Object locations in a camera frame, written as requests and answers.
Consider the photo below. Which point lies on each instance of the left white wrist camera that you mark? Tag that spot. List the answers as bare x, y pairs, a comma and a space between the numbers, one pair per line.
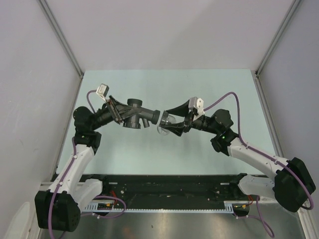
102, 91

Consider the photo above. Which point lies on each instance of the dark grey pipe fitting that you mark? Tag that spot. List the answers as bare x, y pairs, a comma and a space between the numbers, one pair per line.
139, 113

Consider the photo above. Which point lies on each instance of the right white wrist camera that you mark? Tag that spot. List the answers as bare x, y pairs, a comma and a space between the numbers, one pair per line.
196, 106

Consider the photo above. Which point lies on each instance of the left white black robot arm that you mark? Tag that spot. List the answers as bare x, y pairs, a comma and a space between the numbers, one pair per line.
60, 206

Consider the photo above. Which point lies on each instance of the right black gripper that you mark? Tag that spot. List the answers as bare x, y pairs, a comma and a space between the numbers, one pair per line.
178, 128

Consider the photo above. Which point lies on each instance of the white slotted cable duct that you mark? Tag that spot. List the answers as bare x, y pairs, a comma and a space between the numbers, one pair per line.
92, 207

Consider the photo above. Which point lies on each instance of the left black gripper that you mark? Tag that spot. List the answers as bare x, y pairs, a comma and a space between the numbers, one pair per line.
123, 110

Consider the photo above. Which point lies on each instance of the aluminium frame post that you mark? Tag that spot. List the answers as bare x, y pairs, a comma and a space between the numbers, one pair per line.
49, 15
279, 34

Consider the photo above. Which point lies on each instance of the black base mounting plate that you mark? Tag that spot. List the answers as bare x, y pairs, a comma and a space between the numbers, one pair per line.
171, 191

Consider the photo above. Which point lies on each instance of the left aluminium frame post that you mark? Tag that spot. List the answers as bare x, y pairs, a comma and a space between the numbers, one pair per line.
49, 15

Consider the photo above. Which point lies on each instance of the clear plastic threaded connector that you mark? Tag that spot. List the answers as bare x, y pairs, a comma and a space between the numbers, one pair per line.
165, 120

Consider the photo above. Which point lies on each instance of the right aluminium frame post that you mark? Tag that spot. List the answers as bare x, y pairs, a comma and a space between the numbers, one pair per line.
279, 34

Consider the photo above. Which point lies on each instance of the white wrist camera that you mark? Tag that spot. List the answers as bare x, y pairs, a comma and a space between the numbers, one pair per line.
196, 106
102, 91

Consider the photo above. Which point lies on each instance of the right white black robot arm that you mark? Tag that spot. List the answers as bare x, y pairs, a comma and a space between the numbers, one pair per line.
287, 181

